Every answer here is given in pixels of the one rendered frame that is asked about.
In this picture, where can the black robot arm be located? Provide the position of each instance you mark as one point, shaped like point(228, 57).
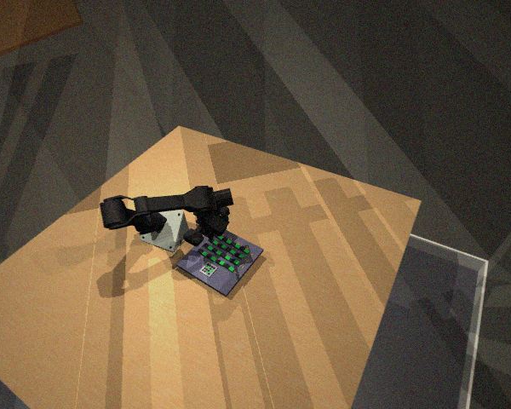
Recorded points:
point(146, 217)

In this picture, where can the grey switch panel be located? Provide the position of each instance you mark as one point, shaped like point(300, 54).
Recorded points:
point(221, 262)

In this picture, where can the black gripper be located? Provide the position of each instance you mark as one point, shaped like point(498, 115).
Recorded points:
point(195, 237)

